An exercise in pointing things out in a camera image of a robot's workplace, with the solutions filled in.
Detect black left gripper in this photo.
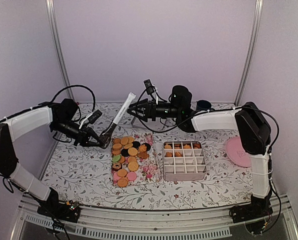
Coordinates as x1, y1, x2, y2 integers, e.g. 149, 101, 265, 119
53, 118, 104, 147

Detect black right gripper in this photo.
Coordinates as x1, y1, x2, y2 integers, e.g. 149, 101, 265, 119
127, 98, 181, 122

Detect silver white tongs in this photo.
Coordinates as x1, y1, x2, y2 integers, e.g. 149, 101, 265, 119
99, 92, 136, 149

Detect green sandwich cookie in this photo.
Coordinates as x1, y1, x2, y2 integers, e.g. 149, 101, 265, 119
112, 154, 121, 163

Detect orange leaf cookie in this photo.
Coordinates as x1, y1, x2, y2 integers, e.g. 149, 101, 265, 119
164, 142, 173, 151

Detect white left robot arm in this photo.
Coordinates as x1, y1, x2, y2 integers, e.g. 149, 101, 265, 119
0, 98, 108, 217

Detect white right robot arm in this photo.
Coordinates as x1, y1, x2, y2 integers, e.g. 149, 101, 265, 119
127, 85, 272, 218

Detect dark blue mug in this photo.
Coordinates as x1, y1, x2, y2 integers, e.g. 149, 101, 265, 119
196, 100, 213, 111

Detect pink sandwich cookie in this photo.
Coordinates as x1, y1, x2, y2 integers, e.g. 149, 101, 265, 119
126, 171, 137, 182

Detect floral rectangular tray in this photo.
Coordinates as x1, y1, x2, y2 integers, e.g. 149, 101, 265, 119
110, 133, 163, 187

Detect pink divided cookie tin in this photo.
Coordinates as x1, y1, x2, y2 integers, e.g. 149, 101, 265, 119
163, 141, 207, 182

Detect pink plate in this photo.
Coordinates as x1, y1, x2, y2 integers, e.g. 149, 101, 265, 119
225, 136, 251, 168

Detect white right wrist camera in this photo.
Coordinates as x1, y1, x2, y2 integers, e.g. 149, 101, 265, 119
144, 79, 159, 105

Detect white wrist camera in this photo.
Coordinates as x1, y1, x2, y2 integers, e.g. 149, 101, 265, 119
79, 110, 102, 129
144, 79, 159, 105

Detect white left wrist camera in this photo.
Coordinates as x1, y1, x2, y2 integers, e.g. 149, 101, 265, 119
79, 110, 102, 129

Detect front aluminium rail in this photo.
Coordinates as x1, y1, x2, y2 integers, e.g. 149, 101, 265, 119
11, 195, 298, 240

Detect left aluminium frame post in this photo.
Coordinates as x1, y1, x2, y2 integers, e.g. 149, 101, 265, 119
45, 0, 71, 87

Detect aluminium frame post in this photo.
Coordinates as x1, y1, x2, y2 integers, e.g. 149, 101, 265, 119
234, 0, 264, 106
45, 0, 71, 87

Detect right aluminium frame post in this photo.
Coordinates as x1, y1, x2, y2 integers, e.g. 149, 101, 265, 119
234, 0, 264, 106

